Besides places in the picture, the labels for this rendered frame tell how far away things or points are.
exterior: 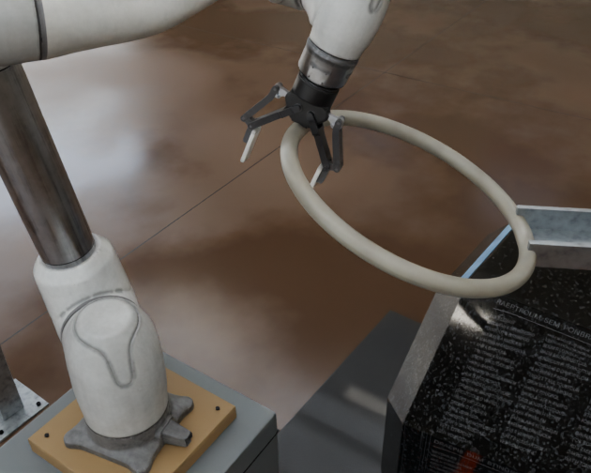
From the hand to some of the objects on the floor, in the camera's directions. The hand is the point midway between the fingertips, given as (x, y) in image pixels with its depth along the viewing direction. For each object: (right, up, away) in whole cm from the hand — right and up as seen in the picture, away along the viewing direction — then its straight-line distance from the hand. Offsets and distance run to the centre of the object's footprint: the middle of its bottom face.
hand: (278, 172), depth 124 cm
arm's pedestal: (-27, -115, +52) cm, 129 cm away
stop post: (-98, -73, +111) cm, 166 cm away
